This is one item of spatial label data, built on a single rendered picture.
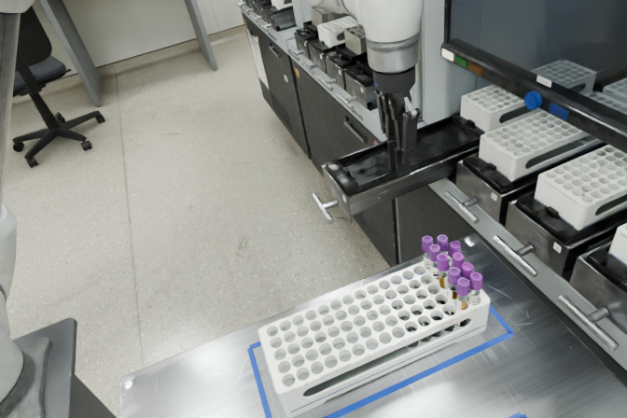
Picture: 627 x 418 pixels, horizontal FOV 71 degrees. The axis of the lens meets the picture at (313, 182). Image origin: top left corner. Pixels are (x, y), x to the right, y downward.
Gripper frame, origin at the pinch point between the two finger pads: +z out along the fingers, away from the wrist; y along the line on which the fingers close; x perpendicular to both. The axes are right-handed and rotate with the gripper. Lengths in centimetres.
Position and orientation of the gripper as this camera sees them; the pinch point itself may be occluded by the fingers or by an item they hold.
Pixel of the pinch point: (398, 157)
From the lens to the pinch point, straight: 93.0
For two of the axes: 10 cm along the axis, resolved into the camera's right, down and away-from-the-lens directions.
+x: -9.1, 3.5, -2.0
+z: 1.6, 7.8, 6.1
